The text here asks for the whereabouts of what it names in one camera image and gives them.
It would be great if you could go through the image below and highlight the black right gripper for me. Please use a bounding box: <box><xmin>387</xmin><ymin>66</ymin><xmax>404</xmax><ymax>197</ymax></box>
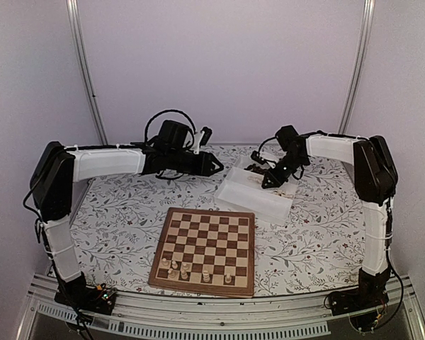
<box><xmin>262</xmin><ymin>153</ymin><xmax>307</xmax><ymax>188</ymax></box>

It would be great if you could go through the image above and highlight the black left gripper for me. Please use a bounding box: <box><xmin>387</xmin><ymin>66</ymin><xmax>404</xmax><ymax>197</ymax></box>
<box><xmin>168</xmin><ymin>148</ymin><xmax>224</xmax><ymax>176</ymax></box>

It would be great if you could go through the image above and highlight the wooden chess board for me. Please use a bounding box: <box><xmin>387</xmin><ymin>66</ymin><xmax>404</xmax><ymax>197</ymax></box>
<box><xmin>148</xmin><ymin>208</ymin><xmax>255</xmax><ymax>298</ymax></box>

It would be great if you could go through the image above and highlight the light chess queen piece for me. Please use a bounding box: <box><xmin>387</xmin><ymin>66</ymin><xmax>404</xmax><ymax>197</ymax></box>
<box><xmin>202</xmin><ymin>270</ymin><xmax>210</xmax><ymax>283</ymax></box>

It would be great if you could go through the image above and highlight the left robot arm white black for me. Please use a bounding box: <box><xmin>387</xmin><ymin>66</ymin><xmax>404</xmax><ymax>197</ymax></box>
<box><xmin>23</xmin><ymin>120</ymin><xmax>224</xmax><ymax>307</ymax></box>

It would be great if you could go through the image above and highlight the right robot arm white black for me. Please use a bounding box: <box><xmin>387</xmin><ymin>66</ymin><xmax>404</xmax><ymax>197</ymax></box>
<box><xmin>251</xmin><ymin>125</ymin><xmax>398</xmax><ymax>309</ymax></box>

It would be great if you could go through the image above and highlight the pile of dark chess pieces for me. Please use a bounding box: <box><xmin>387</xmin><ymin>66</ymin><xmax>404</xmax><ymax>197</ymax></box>
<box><xmin>244</xmin><ymin>164</ymin><xmax>267</xmax><ymax>175</ymax></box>

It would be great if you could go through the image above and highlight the white plastic divided tray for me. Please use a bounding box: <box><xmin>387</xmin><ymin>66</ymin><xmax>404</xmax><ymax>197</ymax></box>
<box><xmin>215</xmin><ymin>156</ymin><xmax>298</xmax><ymax>225</ymax></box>

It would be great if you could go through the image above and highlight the floral patterned table mat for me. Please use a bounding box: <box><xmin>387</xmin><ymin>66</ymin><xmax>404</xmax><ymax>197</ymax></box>
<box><xmin>46</xmin><ymin>137</ymin><xmax>392</xmax><ymax>298</ymax></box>

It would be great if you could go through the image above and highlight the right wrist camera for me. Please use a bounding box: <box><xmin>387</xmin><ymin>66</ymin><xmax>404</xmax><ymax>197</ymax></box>
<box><xmin>251</xmin><ymin>150</ymin><xmax>279</xmax><ymax>168</ymax></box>

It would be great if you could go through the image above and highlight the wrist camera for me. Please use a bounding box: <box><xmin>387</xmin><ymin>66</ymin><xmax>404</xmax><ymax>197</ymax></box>
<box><xmin>192</xmin><ymin>127</ymin><xmax>213</xmax><ymax>154</ymax></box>
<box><xmin>251</xmin><ymin>150</ymin><xmax>279</xmax><ymax>168</ymax></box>

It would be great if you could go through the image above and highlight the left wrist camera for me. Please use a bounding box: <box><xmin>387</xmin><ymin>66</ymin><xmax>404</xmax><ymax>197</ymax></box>
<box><xmin>192</xmin><ymin>127</ymin><xmax>213</xmax><ymax>154</ymax></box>

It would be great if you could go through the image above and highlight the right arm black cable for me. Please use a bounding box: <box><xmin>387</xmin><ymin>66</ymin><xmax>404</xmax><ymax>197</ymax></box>
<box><xmin>258</xmin><ymin>136</ymin><xmax>279</xmax><ymax>155</ymax></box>

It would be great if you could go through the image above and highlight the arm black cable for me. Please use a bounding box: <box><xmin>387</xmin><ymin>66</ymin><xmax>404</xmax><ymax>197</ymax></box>
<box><xmin>143</xmin><ymin>108</ymin><xmax>196</xmax><ymax>146</ymax></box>
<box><xmin>258</xmin><ymin>136</ymin><xmax>279</xmax><ymax>155</ymax></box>

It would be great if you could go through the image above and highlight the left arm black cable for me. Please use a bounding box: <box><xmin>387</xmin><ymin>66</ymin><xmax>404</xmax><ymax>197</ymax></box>
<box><xmin>143</xmin><ymin>108</ymin><xmax>196</xmax><ymax>146</ymax></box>

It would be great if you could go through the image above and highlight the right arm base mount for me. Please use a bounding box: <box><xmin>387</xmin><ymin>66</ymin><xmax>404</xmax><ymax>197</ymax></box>
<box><xmin>324</xmin><ymin>283</ymin><xmax>389</xmax><ymax>333</ymax></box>

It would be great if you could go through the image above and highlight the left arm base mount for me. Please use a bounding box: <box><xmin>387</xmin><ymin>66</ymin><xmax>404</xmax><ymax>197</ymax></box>
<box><xmin>55</xmin><ymin>273</ymin><xmax>117</xmax><ymax>315</ymax></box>

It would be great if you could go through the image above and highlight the right aluminium frame post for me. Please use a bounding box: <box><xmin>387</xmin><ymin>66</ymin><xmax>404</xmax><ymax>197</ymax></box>
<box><xmin>338</xmin><ymin>0</ymin><xmax>375</xmax><ymax>134</ymax></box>

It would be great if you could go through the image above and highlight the aluminium frame post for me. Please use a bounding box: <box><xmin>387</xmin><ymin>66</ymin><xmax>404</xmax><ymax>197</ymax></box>
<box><xmin>66</xmin><ymin>0</ymin><xmax>108</xmax><ymax>145</ymax></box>
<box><xmin>338</xmin><ymin>0</ymin><xmax>375</xmax><ymax>134</ymax></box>

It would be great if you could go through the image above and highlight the left aluminium frame post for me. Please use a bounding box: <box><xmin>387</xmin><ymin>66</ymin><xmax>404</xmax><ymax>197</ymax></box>
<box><xmin>66</xmin><ymin>0</ymin><xmax>108</xmax><ymax>145</ymax></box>

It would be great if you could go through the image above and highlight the front aluminium rail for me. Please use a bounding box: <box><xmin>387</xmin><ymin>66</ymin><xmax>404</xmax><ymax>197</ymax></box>
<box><xmin>17</xmin><ymin>275</ymin><xmax>425</xmax><ymax>339</ymax></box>

